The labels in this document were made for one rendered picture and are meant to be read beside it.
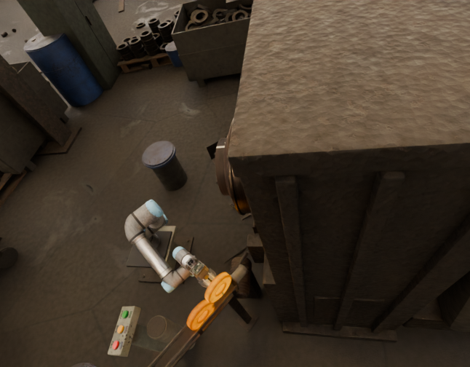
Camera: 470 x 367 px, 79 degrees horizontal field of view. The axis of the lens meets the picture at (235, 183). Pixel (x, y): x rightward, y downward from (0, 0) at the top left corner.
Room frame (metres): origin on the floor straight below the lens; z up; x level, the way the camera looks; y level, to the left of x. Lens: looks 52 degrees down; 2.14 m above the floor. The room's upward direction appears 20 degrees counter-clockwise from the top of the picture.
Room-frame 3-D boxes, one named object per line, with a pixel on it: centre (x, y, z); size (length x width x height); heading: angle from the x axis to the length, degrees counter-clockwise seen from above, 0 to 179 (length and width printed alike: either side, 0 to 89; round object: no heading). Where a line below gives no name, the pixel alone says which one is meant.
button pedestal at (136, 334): (0.54, 0.85, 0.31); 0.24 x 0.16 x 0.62; 157
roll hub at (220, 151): (0.93, 0.01, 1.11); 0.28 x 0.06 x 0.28; 157
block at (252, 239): (0.67, -0.01, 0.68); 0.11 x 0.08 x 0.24; 67
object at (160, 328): (0.52, 0.69, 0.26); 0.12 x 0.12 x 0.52
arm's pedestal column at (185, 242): (1.18, 0.76, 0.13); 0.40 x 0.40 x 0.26; 67
